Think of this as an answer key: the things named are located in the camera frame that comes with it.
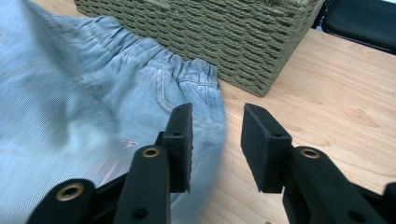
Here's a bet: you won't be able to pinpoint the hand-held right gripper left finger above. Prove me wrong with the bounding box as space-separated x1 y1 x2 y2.
113 102 194 224

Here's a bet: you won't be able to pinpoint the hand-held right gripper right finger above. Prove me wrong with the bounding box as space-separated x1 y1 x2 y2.
241 103 388 224

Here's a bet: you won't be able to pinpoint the green woven basket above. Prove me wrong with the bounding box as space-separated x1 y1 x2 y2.
74 0 327 98

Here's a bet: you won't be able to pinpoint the light blue denim pants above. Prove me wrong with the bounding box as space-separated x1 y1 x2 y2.
0 0 227 224

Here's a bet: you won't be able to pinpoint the black folding chair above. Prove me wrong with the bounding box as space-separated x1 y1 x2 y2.
311 0 396 56

